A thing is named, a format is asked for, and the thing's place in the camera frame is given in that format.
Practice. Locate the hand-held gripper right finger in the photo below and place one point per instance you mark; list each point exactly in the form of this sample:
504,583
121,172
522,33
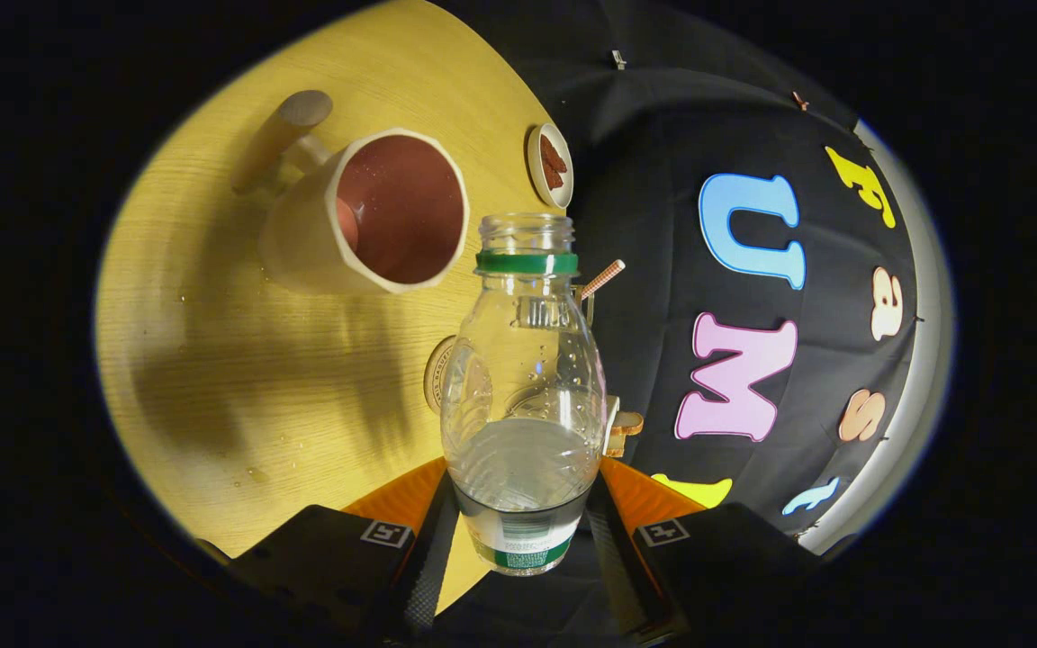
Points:
619,571

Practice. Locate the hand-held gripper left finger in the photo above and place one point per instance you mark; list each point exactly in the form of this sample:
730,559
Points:
424,580

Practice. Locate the clear plastic juice bottle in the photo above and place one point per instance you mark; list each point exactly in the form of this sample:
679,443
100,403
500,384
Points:
523,396

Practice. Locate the round wooden coaster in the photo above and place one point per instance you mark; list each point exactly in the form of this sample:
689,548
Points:
435,373

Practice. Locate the white toaster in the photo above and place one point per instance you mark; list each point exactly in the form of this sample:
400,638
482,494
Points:
613,436

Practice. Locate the toast bread slice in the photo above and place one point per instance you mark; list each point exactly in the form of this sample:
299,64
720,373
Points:
632,423

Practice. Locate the wooden table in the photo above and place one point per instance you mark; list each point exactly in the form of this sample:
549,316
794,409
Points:
239,396

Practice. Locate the checkered paper straw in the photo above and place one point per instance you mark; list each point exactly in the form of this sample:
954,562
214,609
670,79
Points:
602,279

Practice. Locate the red sausage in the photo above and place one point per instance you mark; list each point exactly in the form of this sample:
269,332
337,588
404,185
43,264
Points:
551,178
555,153

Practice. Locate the small white plate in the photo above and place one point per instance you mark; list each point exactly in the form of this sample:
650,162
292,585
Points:
534,171

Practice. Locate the pink clip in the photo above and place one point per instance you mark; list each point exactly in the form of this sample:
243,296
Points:
800,101

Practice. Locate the metal clip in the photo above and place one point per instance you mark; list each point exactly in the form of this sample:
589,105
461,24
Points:
617,59

